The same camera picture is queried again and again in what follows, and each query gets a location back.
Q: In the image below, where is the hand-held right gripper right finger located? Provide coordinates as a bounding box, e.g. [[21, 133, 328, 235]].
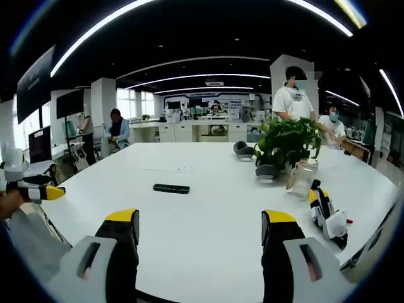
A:
[[261, 210, 357, 303]]

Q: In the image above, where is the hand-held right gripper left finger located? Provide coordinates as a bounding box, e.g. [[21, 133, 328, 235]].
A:
[[45, 208, 140, 303]]

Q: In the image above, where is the black remote control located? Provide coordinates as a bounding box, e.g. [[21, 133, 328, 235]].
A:
[[153, 183, 191, 194]]

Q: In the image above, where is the open laptop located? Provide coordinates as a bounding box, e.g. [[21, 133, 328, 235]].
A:
[[27, 126, 54, 173]]

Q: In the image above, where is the grey mesh chair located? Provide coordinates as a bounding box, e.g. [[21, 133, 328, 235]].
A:
[[6, 201, 73, 283]]

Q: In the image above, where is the spare hand-held gripper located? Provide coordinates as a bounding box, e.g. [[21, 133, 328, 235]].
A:
[[308, 179, 355, 251]]

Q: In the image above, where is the clear glass jar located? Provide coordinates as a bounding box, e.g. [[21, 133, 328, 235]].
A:
[[286, 158, 320, 200]]

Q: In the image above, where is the green potted plant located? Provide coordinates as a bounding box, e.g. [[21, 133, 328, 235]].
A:
[[254, 116, 323, 173]]

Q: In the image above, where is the long ceiling light strip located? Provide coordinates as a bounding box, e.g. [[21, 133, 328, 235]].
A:
[[49, 0, 152, 78]]

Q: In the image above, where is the white cabinet row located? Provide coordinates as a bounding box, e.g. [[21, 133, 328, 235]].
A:
[[129, 119, 263, 143]]

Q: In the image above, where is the large dark wall screen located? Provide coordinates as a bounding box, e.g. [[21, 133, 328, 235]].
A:
[[16, 45, 56, 124]]

